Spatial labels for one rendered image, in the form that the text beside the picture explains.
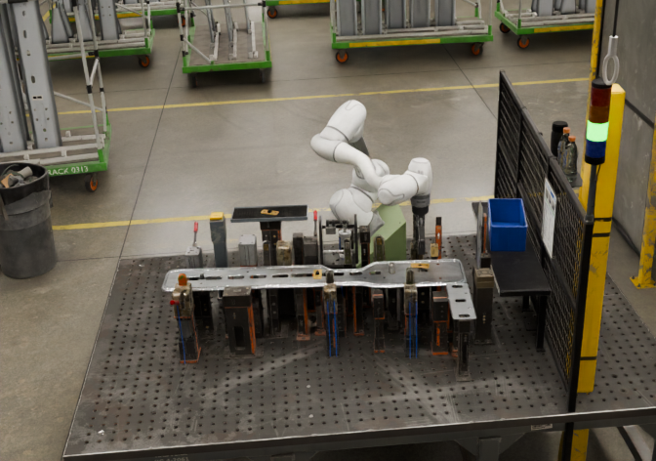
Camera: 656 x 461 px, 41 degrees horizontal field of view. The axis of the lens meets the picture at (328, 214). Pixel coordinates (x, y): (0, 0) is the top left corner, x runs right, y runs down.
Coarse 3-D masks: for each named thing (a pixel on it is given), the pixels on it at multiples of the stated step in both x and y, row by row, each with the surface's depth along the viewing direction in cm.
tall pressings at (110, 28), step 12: (84, 0) 1070; (108, 0) 1066; (24, 12) 1059; (60, 12) 1072; (84, 12) 1072; (108, 12) 1071; (12, 24) 1066; (60, 24) 1070; (84, 24) 1073; (108, 24) 1077; (12, 36) 1068; (24, 36) 1055; (48, 36) 1103; (60, 36) 1076; (72, 36) 1107; (84, 36) 1079; (108, 36) 1082
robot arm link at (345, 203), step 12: (336, 192) 469; (348, 192) 466; (360, 192) 467; (336, 204) 464; (348, 204) 463; (360, 204) 466; (336, 216) 469; (348, 216) 465; (360, 216) 466; (372, 216) 471
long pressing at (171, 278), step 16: (176, 272) 412; (192, 272) 411; (208, 272) 411; (224, 272) 410; (240, 272) 410; (256, 272) 409; (272, 272) 408; (288, 272) 408; (304, 272) 407; (336, 272) 406; (368, 272) 404; (384, 272) 404; (400, 272) 403; (416, 272) 402; (432, 272) 402; (448, 272) 401; (464, 272) 401; (192, 288) 399; (208, 288) 399; (224, 288) 398; (256, 288) 398; (272, 288) 398
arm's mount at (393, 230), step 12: (384, 216) 475; (396, 216) 464; (384, 228) 466; (396, 228) 455; (372, 240) 467; (396, 240) 457; (360, 252) 468; (372, 252) 458; (396, 252) 460; (360, 264) 460
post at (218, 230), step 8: (224, 216) 432; (216, 224) 428; (224, 224) 429; (216, 232) 430; (224, 232) 430; (216, 240) 432; (224, 240) 432; (216, 248) 434; (224, 248) 434; (216, 256) 436; (224, 256) 436; (216, 264) 438; (224, 264) 438
